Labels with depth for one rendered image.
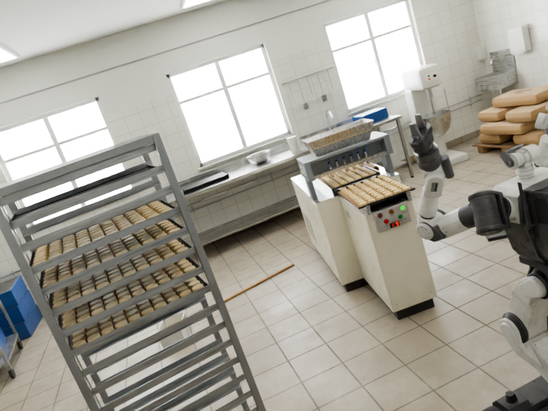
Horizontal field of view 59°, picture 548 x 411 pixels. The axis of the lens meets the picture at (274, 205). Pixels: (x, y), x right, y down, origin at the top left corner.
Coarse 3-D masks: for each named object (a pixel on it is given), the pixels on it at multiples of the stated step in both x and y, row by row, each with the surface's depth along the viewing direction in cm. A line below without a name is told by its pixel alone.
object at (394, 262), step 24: (360, 216) 338; (360, 240) 365; (384, 240) 330; (408, 240) 332; (360, 264) 400; (384, 264) 334; (408, 264) 336; (384, 288) 343; (408, 288) 340; (432, 288) 343; (408, 312) 348
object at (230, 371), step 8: (232, 368) 260; (216, 376) 257; (224, 376) 258; (200, 384) 254; (208, 384) 255; (184, 392) 251; (192, 392) 252; (200, 392) 251; (176, 400) 249; (184, 400) 248; (160, 408) 246; (168, 408) 247
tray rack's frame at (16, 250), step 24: (120, 144) 200; (144, 144) 186; (48, 168) 210; (72, 168) 177; (0, 192) 168; (0, 216) 169; (24, 264) 174; (48, 312) 179; (72, 360) 184; (96, 408) 189
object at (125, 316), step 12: (180, 288) 214; (192, 288) 209; (144, 300) 214; (156, 300) 209; (168, 300) 205; (120, 312) 209; (132, 312) 205; (144, 312) 200; (96, 324) 206; (108, 324) 201; (120, 324) 197; (84, 336) 198; (96, 336) 193
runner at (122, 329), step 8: (208, 288) 206; (184, 296) 202; (192, 296) 203; (168, 304) 199; (176, 304) 201; (152, 312) 197; (160, 312) 198; (136, 320) 195; (144, 320) 196; (120, 328) 193; (128, 328) 194; (104, 336) 191; (112, 336) 192; (88, 344) 188; (96, 344) 190; (80, 352) 188
